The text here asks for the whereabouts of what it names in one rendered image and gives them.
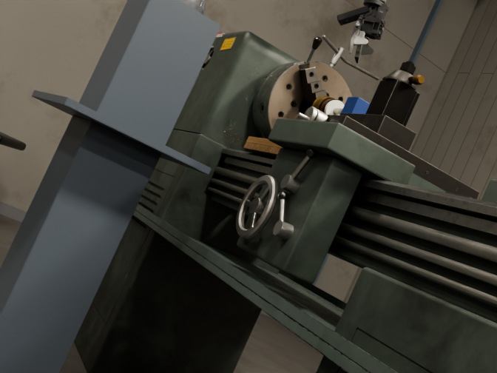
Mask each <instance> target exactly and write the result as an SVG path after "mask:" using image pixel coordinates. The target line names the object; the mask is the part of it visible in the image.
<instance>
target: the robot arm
mask: <svg viewBox="0 0 497 373"><path fill-rule="evenodd" d="M181 1H182V2H184V3H185V4H187V5H189V6H190V7H192V8H194V9H195V10H196V11H198V12H200V13H202V14H203V15H204V13H205V7H206V0H181ZM385 2H386V0H364V3H363V4H364V5H365V6H364V7H360V8H357V9H355V10H351V11H348V12H346V13H342V14H339V15H337V20H338V22H339V24H340V25H344V24H348V23H351V22H353V21H357V23H356V25H355V27H354V30H353V32H352V35H351V40H350V44H349V47H348V50H349V53H350V54H351V52H352V50H353V48H354V45H357V47H356V54H355V57H354V58H355V60H356V63H359V59H360V56H361V55H370V54H372V53H373V48H372V47H370V46H369V44H368V43H369V39H368V38H370V39H374V40H375V39H378V40H381V37H382V33H383V30H384V28H385V22H384V21H385V15H386V12H388V9H389V7H388V5H387V4H386V3H385ZM367 37H368V38H367Z"/></svg>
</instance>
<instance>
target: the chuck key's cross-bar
mask: <svg viewBox="0 0 497 373"><path fill-rule="evenodd" d="M322 38H323V39H324V40H325V41H326V43H327V44H328V45H329V46H330V47H331V48H332V50H333V51H334V52H335V53H338V52H339V51H338V49H337V48H336V47H335V46H334V45H333V44H332V43H331V42H330V40H329V39H328V38H327V37H326V36H325V35H323V36H322ZM340 58H341V59H342V60H343V61H344V62H345V63H346V64H348V65H350V66H351V67H353V68H355V69H357V70H359V71H361V72H362V73H364V74H366V75H369V76H370V77H372V78H374V79H376V80H379V77H378V76H376V75H374V74H372V73H370V72H368V71H367V70H364V69H362V68H361V67H359V66H357V65H355V64H353V63H351V62H350V61H348V60H347V59H345V57H344V56H343V55H341V57H340Z"/></svg>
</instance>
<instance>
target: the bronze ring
mask: <svg viewBox="0 0 497 373"><path fill-rule="evenodd" d="M333 100H337V99H335V98H331V97H329V96H320V97H319V98H317V99H316V100H315V101H314V103H313V104H312V107H315V108H317V109H318V110H320V111H322V112H325V106H326V105H327V103H328V102H329V101H333Z"/></svg>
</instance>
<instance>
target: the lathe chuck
mask: <svg viewBox="0 0 497 373"><path fill-rule="evenodd" d="M306 63H309V67H316V70H317V78H318V81H321V82H322V90H326V94H327V96H329V97H331V98H335V99H337V100H339V101H341V102H342V103H343V104H344V105H345V102H346V101H347V99H348V97H352V94H351V90H350V88H349V86H348V83H347V82H346V80H345V79H344V78H343V76H342V75H341V74H340V73H339V72H338V71H337V70H335V69H334V68H333V67H331V66H330V65H328V64H325V63H322V62H319V61H301V62H294V63H290V64H286V65H284V66H282V67H280V68H278V69H277V70H275V71H274V72H273V73H272V74H271V75H270V76H269V77H268V78H267V79H266V81H265V83H264V84H263V86H262V88H261V90H260V94H259V96H258V99H257V120H258V124H259V127H260V130H261V132H262V134H263V136H264V138H266V139H268V137H269V135H270V133H271V130H272V128H273V126H274V124H275V122H276V120H277V119H278V118H287V119H296V118H297V117H298V115H297V114H298V113H299V109H300V104H301V102H302V101H303V100H304V94H303V89H302V82H301V77H300V69H299V64H306ZM262 103H264V111H263V113H261V110H260V107H261V104H262Z"/></svg>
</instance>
